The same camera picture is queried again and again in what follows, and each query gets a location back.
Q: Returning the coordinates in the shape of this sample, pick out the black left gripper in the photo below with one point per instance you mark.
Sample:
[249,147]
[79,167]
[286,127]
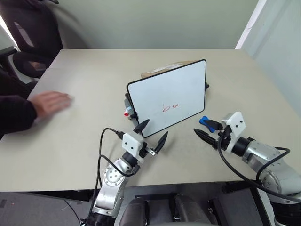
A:
[144,150]

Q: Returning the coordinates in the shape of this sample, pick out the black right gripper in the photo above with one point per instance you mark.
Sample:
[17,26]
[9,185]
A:
[224,139]

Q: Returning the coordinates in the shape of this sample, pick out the blue eraser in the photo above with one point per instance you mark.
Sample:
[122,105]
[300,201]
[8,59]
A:
[201,120]

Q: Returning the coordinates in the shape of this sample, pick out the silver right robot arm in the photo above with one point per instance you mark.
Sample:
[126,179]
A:
[277,174]

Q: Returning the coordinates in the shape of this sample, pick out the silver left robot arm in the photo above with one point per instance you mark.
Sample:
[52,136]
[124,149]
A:
[113,176]

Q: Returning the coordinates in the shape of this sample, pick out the person's dark-sleeved forearm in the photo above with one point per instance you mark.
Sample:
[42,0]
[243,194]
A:
[14,110]

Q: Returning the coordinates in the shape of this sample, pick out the person's bare hand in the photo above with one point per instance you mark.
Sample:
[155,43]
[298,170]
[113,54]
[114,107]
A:
[53,101]

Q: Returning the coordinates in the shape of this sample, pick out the grey marker with red cap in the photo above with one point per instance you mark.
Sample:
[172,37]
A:
[129,109]

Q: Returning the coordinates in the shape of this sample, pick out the black-framed whiteboard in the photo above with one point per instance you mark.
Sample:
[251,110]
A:
[169,89]

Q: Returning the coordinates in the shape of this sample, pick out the brown cardboard box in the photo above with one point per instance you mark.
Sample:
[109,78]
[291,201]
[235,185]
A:
[162,68]

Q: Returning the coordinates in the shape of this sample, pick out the black office chair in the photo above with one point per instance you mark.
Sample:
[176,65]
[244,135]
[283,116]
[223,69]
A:
[35,35]

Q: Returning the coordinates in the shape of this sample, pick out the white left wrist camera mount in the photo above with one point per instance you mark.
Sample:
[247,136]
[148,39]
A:
[131,142]

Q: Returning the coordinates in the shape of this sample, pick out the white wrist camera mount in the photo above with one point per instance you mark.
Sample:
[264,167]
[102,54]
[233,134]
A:
[131,142]
[236,124]

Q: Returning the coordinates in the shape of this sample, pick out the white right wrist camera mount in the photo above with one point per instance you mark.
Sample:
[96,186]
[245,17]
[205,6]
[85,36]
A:
[236,124]

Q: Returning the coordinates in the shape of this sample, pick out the black table frame bar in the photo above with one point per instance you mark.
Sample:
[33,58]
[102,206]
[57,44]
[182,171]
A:
[63,195]
[238,187]

